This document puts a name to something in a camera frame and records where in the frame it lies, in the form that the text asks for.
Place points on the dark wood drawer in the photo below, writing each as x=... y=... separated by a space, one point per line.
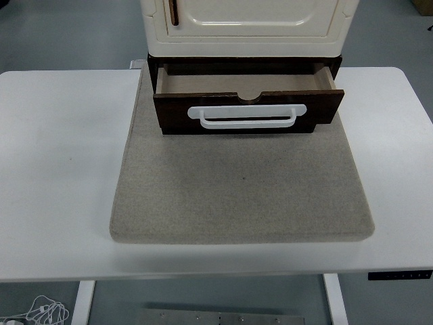
x=236 y=83

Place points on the dark wood drawer housing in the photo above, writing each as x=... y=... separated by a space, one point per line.
x=236 y=61

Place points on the grey fabric mat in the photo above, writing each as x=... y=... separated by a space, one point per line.
x=236 y=189

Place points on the white table leg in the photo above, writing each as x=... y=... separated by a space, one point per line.
x=83 y=304
x=336 y=301

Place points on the black table control panel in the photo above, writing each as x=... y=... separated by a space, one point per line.
x=399 y=275

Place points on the cardboard box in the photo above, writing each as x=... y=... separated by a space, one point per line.
x=424 y=6

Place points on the white charger block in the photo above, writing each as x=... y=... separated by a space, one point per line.
x=8 y=322

